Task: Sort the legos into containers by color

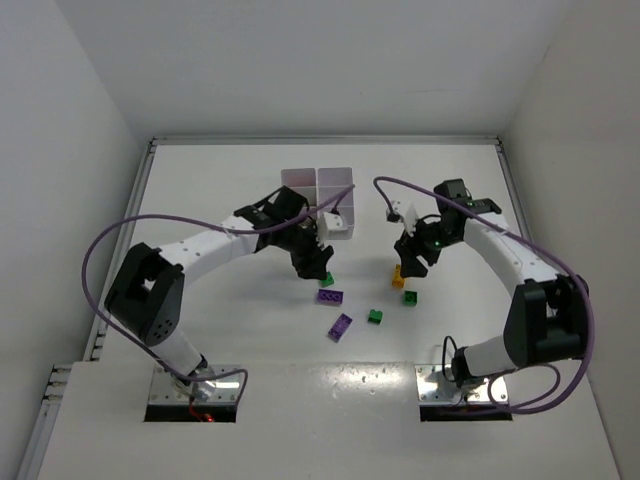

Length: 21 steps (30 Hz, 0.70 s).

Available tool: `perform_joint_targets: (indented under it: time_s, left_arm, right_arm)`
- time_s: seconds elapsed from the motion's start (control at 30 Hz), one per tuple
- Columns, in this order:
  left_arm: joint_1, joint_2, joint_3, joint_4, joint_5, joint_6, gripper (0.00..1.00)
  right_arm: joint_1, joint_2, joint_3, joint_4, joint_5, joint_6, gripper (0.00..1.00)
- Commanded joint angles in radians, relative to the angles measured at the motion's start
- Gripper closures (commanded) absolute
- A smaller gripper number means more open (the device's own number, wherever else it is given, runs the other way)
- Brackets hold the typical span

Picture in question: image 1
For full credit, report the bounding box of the left white divided container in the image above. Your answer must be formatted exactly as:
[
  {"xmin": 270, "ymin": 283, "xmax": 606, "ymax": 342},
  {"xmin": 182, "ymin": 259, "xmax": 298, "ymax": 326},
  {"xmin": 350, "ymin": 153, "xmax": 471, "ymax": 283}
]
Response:
[{"xmin": 280, "ymin": 168, "xmax": 317, "ymax": 205}]

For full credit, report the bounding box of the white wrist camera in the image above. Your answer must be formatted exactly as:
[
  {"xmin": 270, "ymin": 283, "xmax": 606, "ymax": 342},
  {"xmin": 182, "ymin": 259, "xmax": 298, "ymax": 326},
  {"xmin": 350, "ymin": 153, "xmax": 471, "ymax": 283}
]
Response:
[
  {"xmin": 317, "ymin": 212, "xmax": 350, "ymax": 241},
  {"xmin": 386, "ymin": 200, "xmax": 419, "ymax": 236}
]

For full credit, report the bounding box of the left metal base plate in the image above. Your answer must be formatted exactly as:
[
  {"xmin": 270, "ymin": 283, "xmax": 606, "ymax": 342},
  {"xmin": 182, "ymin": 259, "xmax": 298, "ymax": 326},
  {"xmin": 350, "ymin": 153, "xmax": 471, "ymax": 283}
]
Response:
[{"xmin": 148, "ymin": 365, "xmax": 244, "ymax": 407}]

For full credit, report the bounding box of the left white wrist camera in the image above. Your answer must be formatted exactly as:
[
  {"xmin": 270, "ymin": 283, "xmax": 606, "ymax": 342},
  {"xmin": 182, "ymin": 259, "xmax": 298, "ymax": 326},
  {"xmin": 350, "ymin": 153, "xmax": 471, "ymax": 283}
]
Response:
[{"xmin": 317, "ymin": 212, "xmax": 350, "ymax": 241}]

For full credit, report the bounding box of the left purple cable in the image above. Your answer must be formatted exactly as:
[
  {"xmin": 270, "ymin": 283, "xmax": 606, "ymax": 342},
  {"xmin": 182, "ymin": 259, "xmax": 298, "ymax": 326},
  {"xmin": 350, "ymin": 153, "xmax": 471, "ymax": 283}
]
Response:
[{"xmin": 81, "ymin": 183, "xmax": 357, "ymax": 406}]

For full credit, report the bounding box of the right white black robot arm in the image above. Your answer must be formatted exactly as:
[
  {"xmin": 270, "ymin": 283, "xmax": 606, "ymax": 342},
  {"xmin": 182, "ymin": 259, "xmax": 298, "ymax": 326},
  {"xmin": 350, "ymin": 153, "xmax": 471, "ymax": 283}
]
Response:
[{"xmin": 384, "ymin": 179, "xmax": 595, "ymax": 405}]

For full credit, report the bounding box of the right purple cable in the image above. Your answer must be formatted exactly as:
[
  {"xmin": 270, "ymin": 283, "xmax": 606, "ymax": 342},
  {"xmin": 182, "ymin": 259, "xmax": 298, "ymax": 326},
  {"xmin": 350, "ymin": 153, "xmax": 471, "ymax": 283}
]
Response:
[{"xmin": 372, "ymin": 175, "xmax": 596, "ymax": 414}]

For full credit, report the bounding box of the green two-by-two lego brick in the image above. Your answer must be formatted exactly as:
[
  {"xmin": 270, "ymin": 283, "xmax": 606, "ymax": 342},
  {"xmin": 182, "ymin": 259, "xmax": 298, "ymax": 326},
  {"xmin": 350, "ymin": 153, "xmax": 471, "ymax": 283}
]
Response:
[{"xmin": 320, "ymin": 272, "xmax": 335, "ymax": 288}]

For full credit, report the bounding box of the dark green lego brick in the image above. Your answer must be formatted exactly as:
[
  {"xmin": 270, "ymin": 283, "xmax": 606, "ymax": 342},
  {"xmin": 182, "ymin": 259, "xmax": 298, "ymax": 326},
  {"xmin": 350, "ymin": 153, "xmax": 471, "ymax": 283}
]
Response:
[{"xmin": 367, "ymin": 309, "xmax": 384, "ymax": 325}]

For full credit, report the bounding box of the purple butterfly lego brick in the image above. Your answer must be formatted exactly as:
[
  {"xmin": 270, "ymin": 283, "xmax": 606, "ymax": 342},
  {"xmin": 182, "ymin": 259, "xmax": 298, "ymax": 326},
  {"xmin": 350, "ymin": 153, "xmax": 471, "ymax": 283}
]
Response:
[{"xmin": 316, "ymin": 289, "xmax": 344, "ymax": 306}]

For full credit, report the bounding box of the metal base plate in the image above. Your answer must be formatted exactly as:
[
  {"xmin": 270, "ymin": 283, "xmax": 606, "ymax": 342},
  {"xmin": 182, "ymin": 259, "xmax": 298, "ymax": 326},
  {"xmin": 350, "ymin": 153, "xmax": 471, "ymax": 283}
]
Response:
[
  {"xmin": 415, "ymin": 364, "xmax": 509, "ymax": 407},
  {"xmin": 148, "ymin": 365, "xmax": 244, "ymax": 407}
]

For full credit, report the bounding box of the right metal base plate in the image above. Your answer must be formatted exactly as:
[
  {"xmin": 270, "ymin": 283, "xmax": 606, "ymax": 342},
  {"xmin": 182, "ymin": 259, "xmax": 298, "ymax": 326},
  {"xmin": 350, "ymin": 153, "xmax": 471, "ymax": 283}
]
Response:
[{"xmin": 415, "ymin": 364, "xmax": 509, "ymax": 407}]

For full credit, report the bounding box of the yellow lego brick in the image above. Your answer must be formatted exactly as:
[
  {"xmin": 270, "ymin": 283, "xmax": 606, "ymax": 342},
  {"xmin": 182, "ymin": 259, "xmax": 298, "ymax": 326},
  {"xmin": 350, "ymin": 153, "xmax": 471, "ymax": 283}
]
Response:
[{"xmin": 391, "ymin": 264, "xmax": 405, "ymax": 289}]

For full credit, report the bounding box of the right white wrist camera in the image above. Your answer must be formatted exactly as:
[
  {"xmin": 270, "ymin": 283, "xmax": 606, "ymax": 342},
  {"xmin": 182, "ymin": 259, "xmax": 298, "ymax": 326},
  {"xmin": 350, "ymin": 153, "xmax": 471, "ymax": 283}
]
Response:
[{"xmin": 386, "ymin": 200, "xmax": 419, "ymax": 236}]

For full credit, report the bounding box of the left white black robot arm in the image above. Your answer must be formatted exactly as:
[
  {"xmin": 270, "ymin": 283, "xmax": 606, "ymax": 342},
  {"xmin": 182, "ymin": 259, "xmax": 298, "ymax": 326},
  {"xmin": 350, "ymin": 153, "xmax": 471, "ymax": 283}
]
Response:
[{"xmin": 104, "ymin": 187, "xmax": 334, "ymax": 384}]

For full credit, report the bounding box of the purple cable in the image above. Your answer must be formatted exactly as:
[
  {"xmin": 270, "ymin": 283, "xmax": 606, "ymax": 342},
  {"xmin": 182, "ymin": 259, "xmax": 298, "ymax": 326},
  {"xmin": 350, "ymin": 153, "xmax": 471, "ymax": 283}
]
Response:
[
  {"xmin": 81, "ymin": 183, "xmax": 357, "ymax": 406},
  {"xmin": 372, "ymin": 175, "xmax": 596, "ymax": 414}
]

